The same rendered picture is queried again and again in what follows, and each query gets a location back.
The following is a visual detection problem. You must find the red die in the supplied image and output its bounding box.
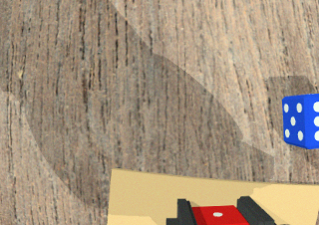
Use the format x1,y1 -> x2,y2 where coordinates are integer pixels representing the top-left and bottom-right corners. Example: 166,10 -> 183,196
192,205 -> 250,225

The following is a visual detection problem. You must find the beige square mat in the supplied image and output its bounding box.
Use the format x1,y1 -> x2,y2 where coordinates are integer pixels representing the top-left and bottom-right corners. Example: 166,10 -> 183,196
107,168 -> 319,225

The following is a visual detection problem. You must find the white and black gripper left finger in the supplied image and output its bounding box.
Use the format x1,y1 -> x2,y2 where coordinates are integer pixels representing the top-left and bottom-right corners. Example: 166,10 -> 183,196
165,198 -> 197,225

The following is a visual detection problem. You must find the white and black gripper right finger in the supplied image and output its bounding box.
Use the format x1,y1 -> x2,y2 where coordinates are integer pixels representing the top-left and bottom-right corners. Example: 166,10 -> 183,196
236,196 -> 277,225

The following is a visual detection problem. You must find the blue die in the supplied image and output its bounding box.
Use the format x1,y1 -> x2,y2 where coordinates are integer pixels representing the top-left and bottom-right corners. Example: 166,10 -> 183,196
282,94 -> 319,149

